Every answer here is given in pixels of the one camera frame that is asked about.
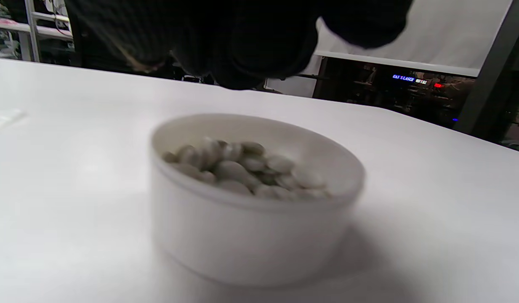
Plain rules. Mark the person's right hand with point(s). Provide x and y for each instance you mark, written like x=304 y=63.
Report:
x=242 y=33

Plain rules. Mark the pile of white beans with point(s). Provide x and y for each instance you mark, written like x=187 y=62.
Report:
x=246 y=170

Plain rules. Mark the dark equipment cabinet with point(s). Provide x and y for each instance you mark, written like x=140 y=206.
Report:
x=394 y=90

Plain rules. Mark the white projection screen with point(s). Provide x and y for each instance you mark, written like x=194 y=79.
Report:
x=415 y=38

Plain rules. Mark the white round bowl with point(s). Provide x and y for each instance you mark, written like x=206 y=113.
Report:
x=251 y=235

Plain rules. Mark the white metal shelf rack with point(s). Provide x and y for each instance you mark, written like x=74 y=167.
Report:
x=32 y=29

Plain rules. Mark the grey metal post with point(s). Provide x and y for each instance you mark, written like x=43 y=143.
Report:
x=495 y=71

